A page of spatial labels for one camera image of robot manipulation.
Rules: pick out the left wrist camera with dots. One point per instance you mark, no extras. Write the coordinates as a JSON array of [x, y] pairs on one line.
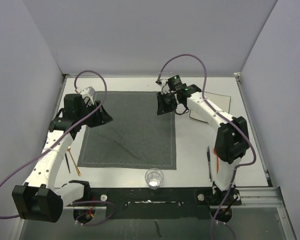
[[87, 91]]

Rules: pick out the dark grey cloth placemat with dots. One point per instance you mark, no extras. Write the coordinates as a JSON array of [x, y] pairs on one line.
[[136, 137]]

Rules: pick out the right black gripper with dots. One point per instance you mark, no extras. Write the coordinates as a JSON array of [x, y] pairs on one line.
[[163, 108]]

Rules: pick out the clear plastic cup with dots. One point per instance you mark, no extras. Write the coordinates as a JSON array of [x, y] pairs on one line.
[[154, 178]]

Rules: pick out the gold fork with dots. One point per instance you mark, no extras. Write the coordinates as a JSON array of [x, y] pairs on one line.
[[74, 163]]

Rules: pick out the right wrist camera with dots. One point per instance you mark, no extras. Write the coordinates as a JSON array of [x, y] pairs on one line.
[[174, 83]]

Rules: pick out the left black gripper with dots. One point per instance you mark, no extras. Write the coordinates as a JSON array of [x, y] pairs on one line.
[[101, 117]]

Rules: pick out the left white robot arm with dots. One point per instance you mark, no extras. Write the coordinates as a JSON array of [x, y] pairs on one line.
[[37, 199]]

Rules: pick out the white square plate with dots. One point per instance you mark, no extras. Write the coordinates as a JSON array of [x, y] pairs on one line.
[[222, 101]]

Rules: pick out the dark thin utensil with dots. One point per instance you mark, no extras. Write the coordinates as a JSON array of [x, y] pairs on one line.
[[67, 162]]

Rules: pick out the orange plastic spoon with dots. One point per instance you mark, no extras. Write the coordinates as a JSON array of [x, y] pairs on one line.
[[217, 160]]

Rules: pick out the silver table knife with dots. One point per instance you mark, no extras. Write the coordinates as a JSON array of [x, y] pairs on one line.
[[209, 164]]

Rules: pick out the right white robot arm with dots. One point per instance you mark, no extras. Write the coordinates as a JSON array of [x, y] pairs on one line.
[[232, 132]]

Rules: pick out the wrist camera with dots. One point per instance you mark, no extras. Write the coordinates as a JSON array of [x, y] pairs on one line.
[[87, 91], [174, 83]]

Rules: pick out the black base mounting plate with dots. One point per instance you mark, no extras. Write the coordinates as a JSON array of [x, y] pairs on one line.
[[162, 203]]

